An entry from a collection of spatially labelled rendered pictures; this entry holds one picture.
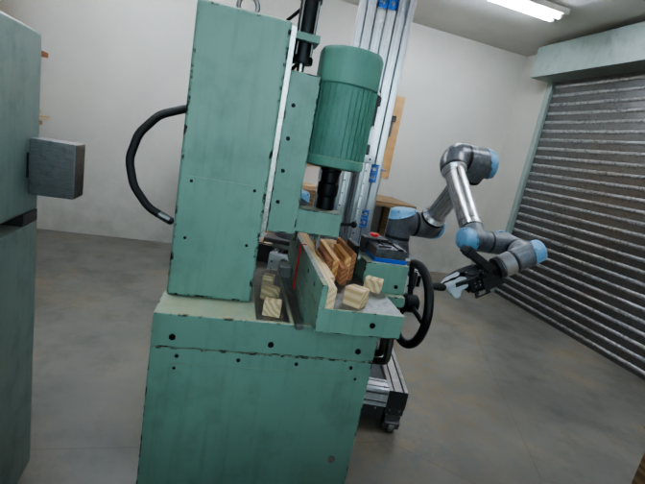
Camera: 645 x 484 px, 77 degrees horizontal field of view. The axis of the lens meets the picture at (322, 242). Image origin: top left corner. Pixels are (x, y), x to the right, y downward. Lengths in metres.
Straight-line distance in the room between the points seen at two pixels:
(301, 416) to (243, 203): 0.60
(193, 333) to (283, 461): 0.46
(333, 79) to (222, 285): 0.61
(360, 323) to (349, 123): 0.52
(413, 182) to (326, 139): 3.90
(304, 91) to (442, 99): 4.05
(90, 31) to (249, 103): 3.61
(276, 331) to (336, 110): 0.59
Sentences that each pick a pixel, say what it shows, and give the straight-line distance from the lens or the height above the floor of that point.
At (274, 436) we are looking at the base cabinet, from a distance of 1.24.
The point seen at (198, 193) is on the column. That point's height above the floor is 1.08.
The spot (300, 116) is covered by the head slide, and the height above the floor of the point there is 1.31.
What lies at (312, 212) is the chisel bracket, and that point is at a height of 1.06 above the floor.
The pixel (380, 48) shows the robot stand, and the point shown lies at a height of 1.73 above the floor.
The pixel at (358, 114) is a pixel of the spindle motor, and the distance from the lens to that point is 1.13.
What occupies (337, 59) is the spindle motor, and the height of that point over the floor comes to 1.47.
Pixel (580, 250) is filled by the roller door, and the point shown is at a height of 0.78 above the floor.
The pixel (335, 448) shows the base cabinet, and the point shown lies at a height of 0.43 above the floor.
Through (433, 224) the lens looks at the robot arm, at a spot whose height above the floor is 1.01.
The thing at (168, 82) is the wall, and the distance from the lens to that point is 4.45.
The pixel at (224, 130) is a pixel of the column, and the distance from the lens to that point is 1.06.
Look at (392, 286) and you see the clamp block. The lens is 1.22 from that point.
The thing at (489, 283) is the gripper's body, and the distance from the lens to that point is 1.41.
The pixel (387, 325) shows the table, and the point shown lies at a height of 0.87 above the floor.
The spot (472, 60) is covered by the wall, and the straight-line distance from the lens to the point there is 5.31.
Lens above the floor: 1.24
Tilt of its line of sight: 13 degrees down
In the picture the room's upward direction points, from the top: 11 degrees clockwise
